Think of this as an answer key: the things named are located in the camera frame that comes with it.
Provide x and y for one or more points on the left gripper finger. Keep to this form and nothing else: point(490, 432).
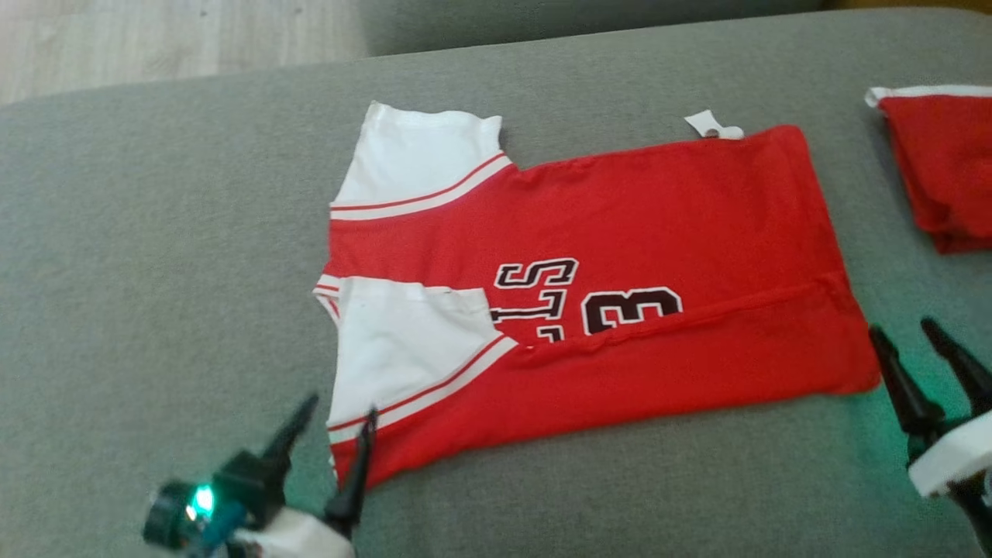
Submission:
point(288, 438)
point(355, 488)

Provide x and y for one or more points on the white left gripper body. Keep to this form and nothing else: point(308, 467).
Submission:
point(287, 539)

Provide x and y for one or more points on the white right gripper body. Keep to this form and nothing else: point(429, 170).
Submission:
point(957, 457)

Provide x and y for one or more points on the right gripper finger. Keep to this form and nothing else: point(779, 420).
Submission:
point(911, 403)
point(969, 380)

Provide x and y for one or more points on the red shorts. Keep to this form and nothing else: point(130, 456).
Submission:
point(949, 163)

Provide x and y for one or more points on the red white basketball jersey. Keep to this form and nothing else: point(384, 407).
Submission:
point(659, 209)

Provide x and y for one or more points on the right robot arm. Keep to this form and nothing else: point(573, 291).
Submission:
point(978, 519)

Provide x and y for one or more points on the long grey sofa seat cushion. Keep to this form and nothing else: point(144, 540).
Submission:
point(581, 19)

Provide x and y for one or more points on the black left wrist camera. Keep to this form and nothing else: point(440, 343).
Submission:
point(174, 515)

